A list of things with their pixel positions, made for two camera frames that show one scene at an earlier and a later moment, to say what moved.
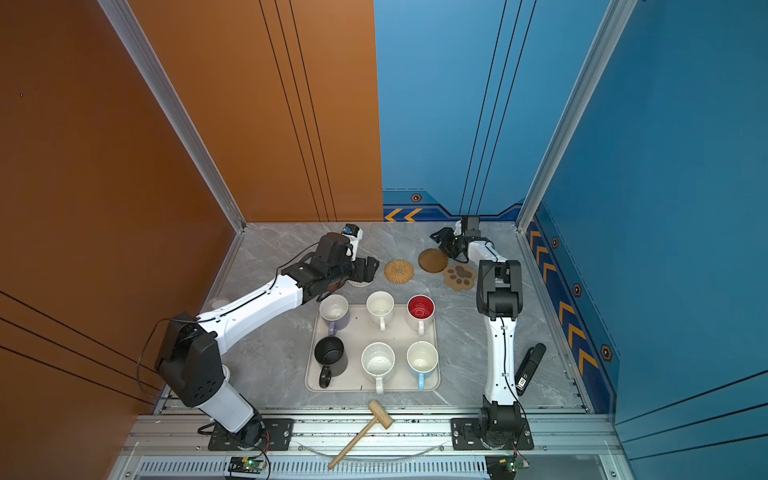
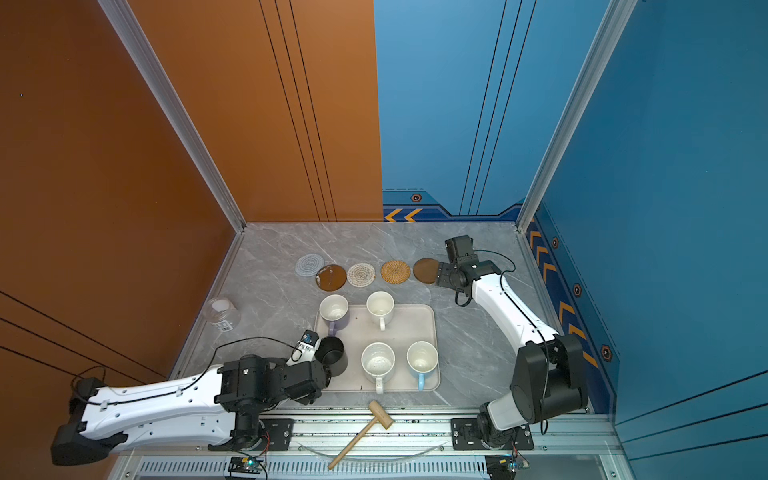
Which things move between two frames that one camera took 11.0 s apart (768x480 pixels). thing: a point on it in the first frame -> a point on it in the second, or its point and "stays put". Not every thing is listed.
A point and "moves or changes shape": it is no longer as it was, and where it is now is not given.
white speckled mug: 378,364 stays put
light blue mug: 422,357 stays put
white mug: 380,306 stays put
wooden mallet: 380,416 stays put
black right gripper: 445,235 -> 443,273
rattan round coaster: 399,271 stays put
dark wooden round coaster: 433,260 moves or changes shape
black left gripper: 371,269 -> 312,400
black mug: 331,354 stays put
